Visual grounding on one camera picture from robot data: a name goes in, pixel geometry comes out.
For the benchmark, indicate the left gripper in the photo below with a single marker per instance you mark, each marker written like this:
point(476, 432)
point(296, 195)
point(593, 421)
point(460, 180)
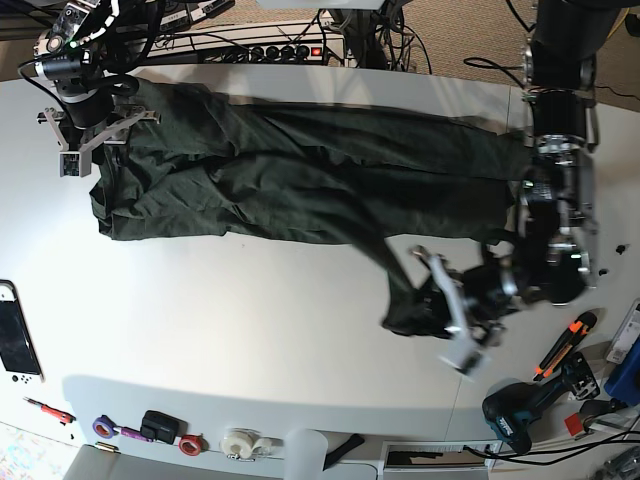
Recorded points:
point(464, 306)

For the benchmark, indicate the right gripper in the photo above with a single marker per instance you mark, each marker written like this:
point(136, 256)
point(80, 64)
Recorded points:
point(93, 122)

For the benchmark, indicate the dark green t-shirt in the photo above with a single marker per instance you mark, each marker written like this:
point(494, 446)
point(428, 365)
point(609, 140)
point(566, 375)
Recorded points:
point(307, 173)

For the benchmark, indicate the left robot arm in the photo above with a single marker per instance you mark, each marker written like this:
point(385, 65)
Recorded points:
point(554, 235)

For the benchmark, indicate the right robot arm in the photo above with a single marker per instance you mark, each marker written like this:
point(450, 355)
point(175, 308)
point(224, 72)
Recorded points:
point(84, 63)

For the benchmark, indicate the orange black utility knife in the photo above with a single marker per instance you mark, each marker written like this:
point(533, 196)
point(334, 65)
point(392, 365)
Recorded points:
point(565, 344)

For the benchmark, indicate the white translucent cup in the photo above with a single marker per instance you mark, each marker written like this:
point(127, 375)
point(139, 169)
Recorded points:
point(304, 454)

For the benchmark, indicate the blue box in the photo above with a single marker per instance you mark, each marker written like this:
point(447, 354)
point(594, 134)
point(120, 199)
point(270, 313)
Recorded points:
point(623, 383)

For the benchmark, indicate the clear tape dispenser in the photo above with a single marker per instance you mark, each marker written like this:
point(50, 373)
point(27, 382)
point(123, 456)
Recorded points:
point(248, 445)

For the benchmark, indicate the white power strip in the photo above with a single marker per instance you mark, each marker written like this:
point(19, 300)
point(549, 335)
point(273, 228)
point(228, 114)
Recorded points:
point(309, 42)

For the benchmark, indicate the red tape roll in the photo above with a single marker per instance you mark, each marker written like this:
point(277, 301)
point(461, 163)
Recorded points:
point(191, 445)

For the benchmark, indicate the purple tape roll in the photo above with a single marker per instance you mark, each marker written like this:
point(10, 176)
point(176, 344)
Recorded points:
point(104, 427)

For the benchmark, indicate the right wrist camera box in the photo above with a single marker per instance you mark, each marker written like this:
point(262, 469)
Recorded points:
point(75, 164)

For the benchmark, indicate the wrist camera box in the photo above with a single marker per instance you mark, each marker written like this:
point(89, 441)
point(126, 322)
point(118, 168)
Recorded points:
point(75, 164)
point(467, 360)

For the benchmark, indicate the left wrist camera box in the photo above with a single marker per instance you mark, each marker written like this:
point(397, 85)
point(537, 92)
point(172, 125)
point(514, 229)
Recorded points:
point(467, 360)

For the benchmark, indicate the teal black cordless drill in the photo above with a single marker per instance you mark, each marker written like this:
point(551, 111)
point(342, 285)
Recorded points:
point(510, 411)

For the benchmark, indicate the black tablet with white frame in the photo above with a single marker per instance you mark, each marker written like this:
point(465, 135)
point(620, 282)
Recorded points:
point(18, 355)

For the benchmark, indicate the red handled screwdriver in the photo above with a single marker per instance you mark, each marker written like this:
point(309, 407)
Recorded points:
point(62, 417)

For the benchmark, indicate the black action camera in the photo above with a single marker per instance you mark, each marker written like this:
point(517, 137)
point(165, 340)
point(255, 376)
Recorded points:
point(157, 426)

